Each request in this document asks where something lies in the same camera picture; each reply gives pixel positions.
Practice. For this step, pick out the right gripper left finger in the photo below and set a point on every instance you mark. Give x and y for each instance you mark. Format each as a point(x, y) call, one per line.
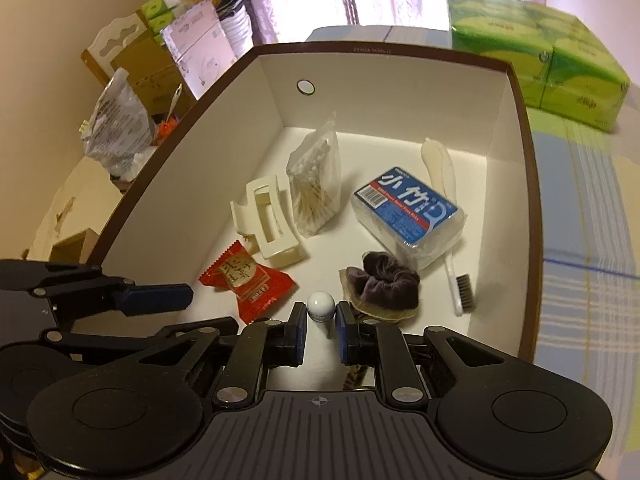
point(262, 346)

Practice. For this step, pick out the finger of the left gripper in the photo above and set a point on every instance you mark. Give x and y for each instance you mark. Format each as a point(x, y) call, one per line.
point(153, 299)

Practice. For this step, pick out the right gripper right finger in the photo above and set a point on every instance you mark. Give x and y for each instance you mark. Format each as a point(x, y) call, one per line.
point(383, 348)

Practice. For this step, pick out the white small pill bottle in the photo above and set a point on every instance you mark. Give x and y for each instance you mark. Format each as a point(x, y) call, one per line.
point(321, 309)

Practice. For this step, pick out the red candy packet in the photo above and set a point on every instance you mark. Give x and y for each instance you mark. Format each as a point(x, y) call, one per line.
point(256, 287)

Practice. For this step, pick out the brown velvet scrunchie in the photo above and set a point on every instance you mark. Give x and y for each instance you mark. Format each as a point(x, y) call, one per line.
point(382, 288)

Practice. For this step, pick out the white claw hair clip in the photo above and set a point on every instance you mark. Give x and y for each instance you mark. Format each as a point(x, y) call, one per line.
point(263, 225)

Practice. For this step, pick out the blue floss pick box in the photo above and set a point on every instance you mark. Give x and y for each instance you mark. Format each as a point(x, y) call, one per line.
point(399, 210)

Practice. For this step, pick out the cotton swab bag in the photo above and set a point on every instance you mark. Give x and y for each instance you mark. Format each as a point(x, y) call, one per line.
point(315, 179)

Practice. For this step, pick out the white toothbrush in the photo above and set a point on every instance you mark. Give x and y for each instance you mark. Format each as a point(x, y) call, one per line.
point(450, 221)

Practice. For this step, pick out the tiger-pattern hair clip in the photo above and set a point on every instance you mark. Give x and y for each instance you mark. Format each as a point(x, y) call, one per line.
point(354, 380)

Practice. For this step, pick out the brown cardboard carton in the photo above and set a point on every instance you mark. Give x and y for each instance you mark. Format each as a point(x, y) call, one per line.
point(75, 249)

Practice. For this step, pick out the brown white storage box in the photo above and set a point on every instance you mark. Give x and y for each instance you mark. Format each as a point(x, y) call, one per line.
point(387, 99)

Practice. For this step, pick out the clear plastic bag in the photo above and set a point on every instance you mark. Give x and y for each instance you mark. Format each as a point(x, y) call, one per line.
point(120, 132)

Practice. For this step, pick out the white cardboard box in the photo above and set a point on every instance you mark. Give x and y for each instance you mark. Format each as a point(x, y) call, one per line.
point(189, 55)

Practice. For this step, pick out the checked tablecloth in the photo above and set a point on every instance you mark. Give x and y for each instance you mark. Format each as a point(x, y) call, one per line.
point(589, 314)

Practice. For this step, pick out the green tissue multipack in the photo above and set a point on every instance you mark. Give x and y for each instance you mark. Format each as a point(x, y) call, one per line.
point(561, 66)

